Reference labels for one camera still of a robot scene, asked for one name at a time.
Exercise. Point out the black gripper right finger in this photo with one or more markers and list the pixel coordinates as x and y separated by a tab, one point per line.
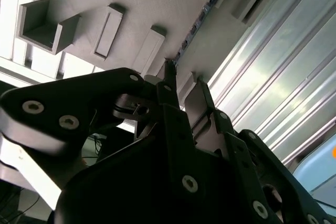
246	150

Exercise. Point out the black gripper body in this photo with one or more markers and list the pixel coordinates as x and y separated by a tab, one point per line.
131	195

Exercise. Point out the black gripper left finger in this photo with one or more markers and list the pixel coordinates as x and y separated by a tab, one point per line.
78	98

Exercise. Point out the blue RAM stick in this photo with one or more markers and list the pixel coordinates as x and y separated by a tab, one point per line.
195	26

